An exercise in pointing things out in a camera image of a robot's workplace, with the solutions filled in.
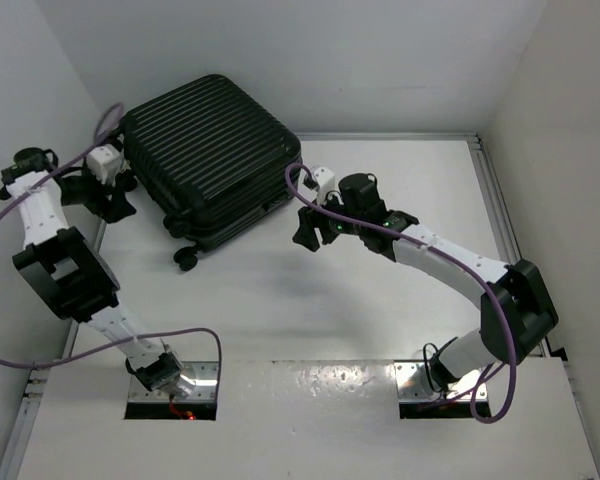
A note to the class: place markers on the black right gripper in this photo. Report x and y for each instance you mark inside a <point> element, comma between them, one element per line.
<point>306,233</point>

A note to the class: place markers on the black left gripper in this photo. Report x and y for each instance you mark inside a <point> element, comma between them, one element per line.
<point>110,210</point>

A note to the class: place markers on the black suitcase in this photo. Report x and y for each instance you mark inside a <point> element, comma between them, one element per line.
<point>212,158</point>

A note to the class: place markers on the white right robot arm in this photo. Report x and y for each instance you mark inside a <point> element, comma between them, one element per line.
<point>516,310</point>

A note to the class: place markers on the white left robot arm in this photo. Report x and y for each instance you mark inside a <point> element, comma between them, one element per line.
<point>76,283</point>

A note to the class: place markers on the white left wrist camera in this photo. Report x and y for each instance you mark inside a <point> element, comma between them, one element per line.
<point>105,162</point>

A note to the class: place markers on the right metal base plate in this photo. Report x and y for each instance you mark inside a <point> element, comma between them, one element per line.
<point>414,388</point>

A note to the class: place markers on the metal base plate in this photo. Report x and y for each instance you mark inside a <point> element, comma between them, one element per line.
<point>414,388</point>
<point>196,384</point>

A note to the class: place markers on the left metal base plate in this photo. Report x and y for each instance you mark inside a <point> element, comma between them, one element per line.
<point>196,384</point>

